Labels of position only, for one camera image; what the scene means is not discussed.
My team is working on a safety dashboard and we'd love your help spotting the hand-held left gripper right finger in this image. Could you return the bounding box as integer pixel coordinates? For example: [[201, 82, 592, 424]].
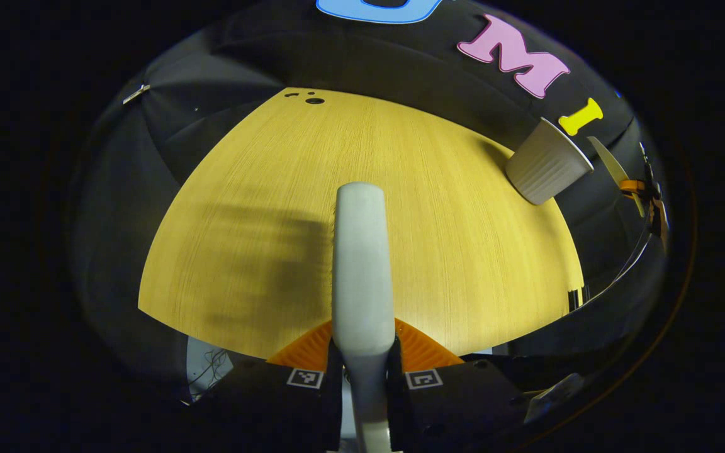
[[388, 318, 531, 453]]

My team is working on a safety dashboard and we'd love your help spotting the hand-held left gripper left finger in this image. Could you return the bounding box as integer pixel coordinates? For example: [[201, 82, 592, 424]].
[[202, 320, 344, 453]]

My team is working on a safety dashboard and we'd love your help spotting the white dustpan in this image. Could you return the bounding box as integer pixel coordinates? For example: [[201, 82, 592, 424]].
[[587, 135, 648, 218]]

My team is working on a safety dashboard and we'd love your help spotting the white ribbed garbage bin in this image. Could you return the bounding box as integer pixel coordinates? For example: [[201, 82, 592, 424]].
[[505, 117, 595, 206]]

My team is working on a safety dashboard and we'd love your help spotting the small white broom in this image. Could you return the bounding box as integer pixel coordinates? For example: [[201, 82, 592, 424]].
[[331, 182, 398, 453]]

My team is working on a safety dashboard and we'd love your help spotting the wooden desktop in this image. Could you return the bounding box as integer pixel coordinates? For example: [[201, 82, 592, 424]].
[[138, 87, 585, 360]]

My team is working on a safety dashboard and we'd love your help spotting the black backdrop cloth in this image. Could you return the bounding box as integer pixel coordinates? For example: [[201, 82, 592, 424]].
[[70, 0, 670, 378]]

